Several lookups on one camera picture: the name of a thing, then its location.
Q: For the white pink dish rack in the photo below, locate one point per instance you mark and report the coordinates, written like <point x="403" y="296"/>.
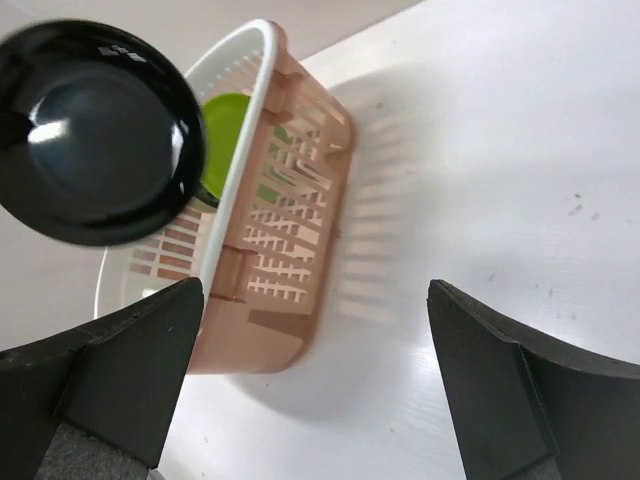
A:
<point x="263" y="255"/>

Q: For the black plate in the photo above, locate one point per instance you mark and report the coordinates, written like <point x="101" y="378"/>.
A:
<point x="117" y="143"/>

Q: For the lime green plate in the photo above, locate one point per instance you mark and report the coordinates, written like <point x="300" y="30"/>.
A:
<point x="223" y="119"/>

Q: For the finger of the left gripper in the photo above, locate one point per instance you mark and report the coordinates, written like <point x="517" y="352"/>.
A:
<point x="14" y="129"/>

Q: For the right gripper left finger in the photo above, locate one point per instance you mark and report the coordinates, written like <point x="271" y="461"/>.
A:
<point x="97" y="401"/>

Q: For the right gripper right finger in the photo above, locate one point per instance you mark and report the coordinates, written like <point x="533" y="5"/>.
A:
<point x="526" y="405"/>

